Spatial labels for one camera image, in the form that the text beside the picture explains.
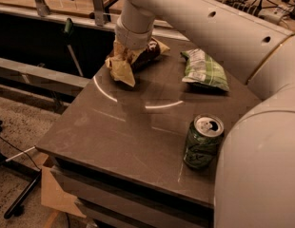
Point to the metal bracket middle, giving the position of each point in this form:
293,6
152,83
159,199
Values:
99,12

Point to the light wooden board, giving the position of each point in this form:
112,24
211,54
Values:
53,196

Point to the grey power strip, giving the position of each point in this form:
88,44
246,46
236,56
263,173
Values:
273,16

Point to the green chip bag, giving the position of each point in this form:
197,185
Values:
202,70

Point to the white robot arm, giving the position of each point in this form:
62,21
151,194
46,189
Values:
255,176

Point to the metal bracket left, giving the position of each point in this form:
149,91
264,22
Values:
42,8

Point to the black stand leg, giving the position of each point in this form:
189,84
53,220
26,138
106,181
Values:
17,207

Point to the brown SeaSalt chip bag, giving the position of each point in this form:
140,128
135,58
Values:
123,62

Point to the metal bracket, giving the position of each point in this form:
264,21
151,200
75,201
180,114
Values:
99,12
42,8

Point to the dented green soda can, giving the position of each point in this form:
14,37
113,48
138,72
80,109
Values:
204,137

